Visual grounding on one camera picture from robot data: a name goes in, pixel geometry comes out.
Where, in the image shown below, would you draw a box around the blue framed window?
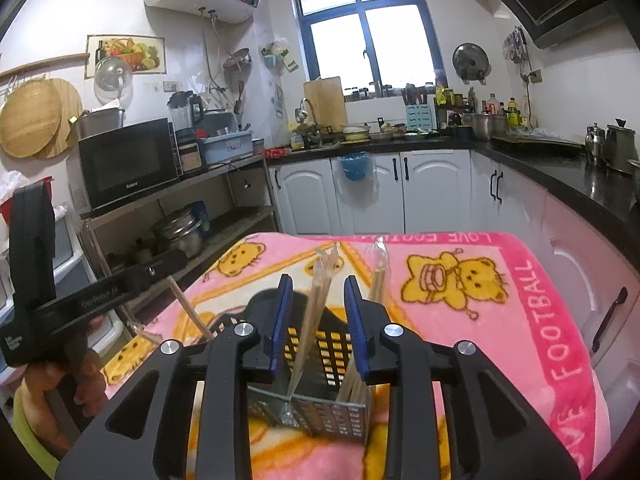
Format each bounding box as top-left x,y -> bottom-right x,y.
290,0 -> 447,98

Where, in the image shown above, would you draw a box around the metal pot lid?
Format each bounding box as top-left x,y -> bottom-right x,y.
452,42 -> 491,84

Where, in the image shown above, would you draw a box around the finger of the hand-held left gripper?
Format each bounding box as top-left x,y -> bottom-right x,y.
144,251 -> 187,288

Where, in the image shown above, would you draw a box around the black blender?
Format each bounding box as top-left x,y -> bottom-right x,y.
167,91 -> 206,144

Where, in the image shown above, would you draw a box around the fruit wall poster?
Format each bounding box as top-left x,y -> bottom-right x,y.
86,35 -> 162,79

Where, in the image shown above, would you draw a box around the glass pot lid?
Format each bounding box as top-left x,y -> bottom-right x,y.
94,57 -> 134,94

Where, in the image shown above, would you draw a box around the green plastic utensil basket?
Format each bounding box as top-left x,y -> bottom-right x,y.
210,287 -> 371,446

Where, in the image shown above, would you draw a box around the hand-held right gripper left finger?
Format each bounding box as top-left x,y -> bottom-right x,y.
55,273 -> 294,480

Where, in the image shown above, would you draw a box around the stacked steel pots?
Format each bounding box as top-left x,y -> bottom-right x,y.
150,209 -> 204,259

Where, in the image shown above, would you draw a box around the large steel kettle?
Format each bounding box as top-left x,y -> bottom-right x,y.
605,118 -> 639,174

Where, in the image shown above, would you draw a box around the wooden cutting board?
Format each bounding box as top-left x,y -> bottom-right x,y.
303,76 -> 347,132

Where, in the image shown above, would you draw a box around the black microwave oven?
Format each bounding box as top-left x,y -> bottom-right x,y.
78,117 -> 182,212

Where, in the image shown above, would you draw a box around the small steel kettle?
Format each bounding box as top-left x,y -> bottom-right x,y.
585,122 -> 609,162

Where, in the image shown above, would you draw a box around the blue dish tub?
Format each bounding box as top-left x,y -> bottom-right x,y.
201,131 -> 254,167

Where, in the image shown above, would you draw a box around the round bamboo board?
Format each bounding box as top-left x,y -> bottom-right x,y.
0,78 -> 63,159
49,78 -> 84,154

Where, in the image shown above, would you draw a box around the steel faucet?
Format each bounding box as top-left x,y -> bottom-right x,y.
298,97 -> 322,137

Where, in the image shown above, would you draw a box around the person's left hand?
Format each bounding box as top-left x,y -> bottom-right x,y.
22,349 -> 109,457

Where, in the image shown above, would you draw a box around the steel cooking pot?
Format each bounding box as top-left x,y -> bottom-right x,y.
470,113 -> 509,142

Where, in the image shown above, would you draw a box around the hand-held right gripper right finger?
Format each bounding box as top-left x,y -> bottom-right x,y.
343,274 -> 582,480

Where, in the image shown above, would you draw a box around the black kitchen countertop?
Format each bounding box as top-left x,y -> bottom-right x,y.
265,132 -> 640,261

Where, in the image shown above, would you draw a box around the pink printed blanket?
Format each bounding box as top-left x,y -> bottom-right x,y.
102,230 -> 613,480

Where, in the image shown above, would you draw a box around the metal kitchen shelf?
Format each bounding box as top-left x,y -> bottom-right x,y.
80,154 -> 282,311

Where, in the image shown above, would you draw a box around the white kitchen cabinets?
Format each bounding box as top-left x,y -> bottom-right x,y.
269,149 -> 640,411

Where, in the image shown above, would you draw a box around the blue plastic bag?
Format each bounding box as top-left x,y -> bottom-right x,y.
337,155 -> 374,182

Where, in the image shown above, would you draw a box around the hanging kitchen utensils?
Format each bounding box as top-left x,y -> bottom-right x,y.
502,26 -> 532,64

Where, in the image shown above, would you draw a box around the black cabinet handle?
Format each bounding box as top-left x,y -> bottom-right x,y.
592,287 -> 629,354

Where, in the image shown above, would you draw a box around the wooden utensil handle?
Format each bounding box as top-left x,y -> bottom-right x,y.
167,275 -> 213,343

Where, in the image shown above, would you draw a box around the chopsticks packet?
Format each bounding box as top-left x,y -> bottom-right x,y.
320,242 -> 347,311
340,237 -> 390,406
285,247 -> 333,413
336,355 -> 368,407

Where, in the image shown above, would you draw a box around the wooden wall rail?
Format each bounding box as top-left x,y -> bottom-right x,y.
0,52 -> 91,79

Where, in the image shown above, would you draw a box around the light blue knife holder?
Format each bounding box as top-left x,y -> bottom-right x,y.
405,104 -> 437,132

